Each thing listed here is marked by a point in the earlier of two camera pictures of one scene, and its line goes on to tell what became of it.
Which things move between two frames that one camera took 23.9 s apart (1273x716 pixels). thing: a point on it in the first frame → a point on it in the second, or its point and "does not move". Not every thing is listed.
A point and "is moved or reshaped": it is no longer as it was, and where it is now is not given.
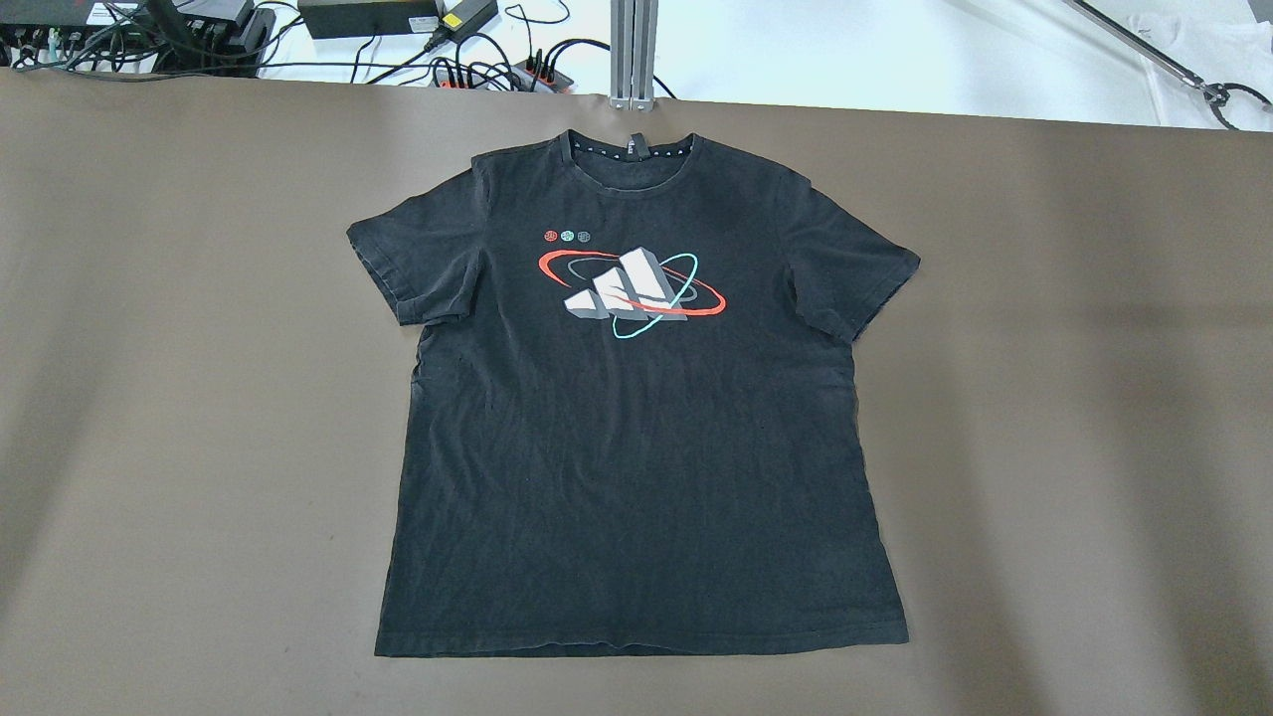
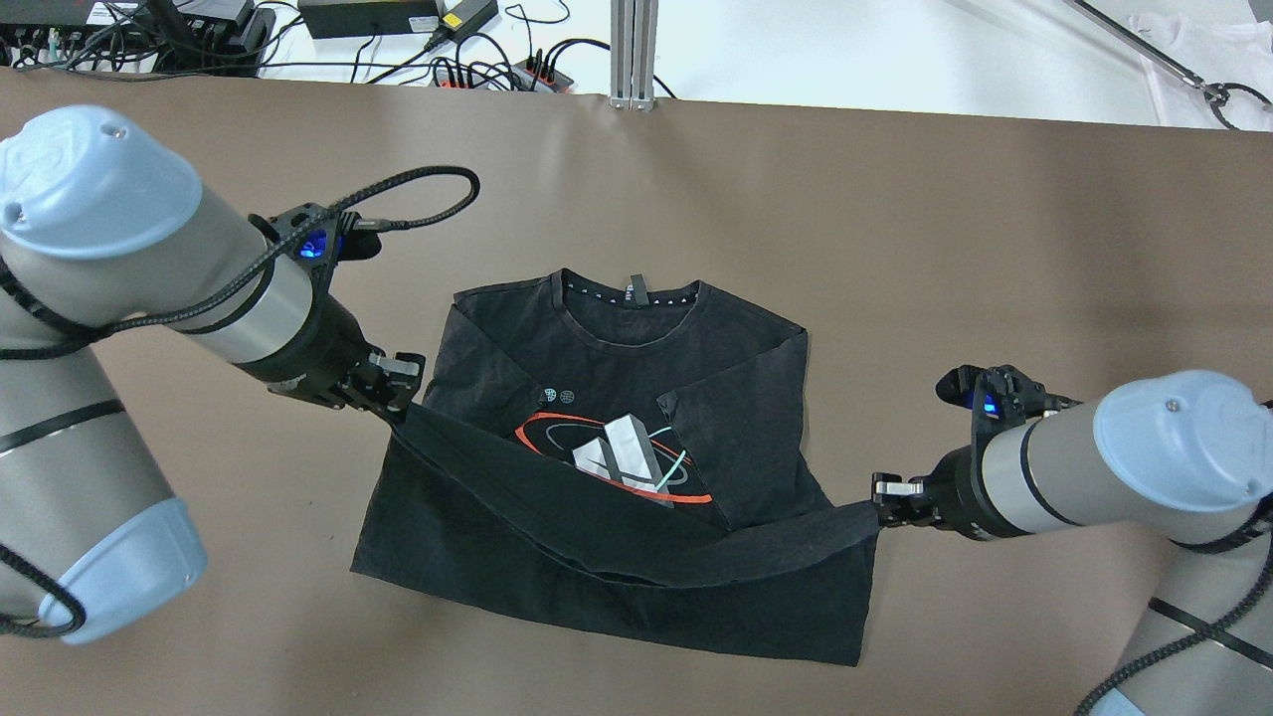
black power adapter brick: (351, 18) does not move
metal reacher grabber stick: (1216, 94) does not move
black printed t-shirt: (634, 424) is moved or reshaped
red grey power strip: (527, 77) does not move
